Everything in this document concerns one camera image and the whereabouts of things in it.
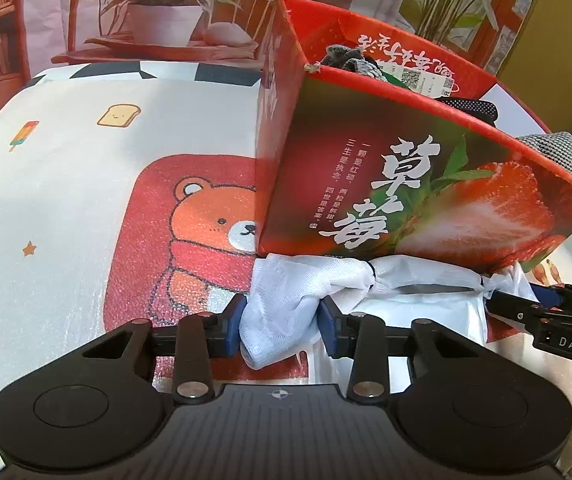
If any black mesh cloth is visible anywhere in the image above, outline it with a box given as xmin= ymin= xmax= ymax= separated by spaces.
xmin=438 ymin=96 xmax=498 ymax=123

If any printed room scene wall backdrop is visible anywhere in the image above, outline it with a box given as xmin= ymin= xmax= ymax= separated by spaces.
xmin=0 ymin=0 xmax=554 ymax=121

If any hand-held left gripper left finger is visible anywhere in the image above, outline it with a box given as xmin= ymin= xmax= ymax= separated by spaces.
xmin=83 ymin=294 xmax=248 ymax=405

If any red strawberry print cardboard box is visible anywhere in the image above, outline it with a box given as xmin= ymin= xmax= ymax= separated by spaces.
xmin=255 ymin=0 xmax=572 ymax=273

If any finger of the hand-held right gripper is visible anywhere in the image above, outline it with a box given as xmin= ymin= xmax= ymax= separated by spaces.
xmin=487 ymin=290 xmax=558 ymax=335
xmin=530 ymin=284 xmax=572 ymax=307

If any grey knitted cloth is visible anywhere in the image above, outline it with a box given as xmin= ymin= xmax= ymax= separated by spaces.
xmin=515 ymin=131 xmax=572 ymax=177
xmin=323 ymin=45 xmax=383 ymax=80

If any printed bear blanket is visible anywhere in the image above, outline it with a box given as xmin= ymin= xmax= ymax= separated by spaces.
xmin=0 ymin=60 xmax=572 ymax=480

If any white terry towel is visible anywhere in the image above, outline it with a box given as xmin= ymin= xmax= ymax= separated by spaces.
xmin=240 ymin=254 xmax=378 ymax=370

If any white plastic bag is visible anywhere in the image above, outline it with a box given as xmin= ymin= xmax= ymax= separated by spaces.
xmin=311 ymin=255 xmax=539 ymax=397

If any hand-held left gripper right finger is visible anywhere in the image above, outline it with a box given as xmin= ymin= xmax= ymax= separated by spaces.
xmin=317 ymin=299 xmax=488 ymax=405

